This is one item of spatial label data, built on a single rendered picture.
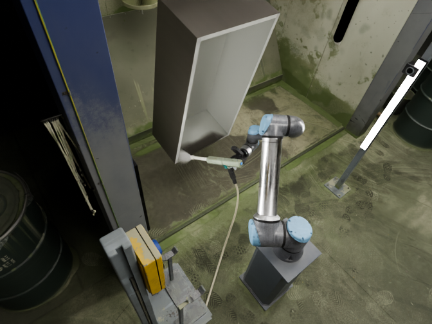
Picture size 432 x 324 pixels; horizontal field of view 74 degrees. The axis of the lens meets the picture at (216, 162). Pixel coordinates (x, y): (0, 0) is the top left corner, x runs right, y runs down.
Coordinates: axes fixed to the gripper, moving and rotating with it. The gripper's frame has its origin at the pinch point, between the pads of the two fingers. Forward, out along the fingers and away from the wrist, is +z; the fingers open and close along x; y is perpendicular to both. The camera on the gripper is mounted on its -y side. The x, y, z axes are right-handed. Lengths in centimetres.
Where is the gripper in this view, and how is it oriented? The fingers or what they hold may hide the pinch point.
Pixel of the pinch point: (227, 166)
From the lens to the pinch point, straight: 204.8
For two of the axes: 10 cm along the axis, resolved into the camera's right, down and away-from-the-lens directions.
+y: 3.1, 8.2, 4.8
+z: -5.8, 5.6, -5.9
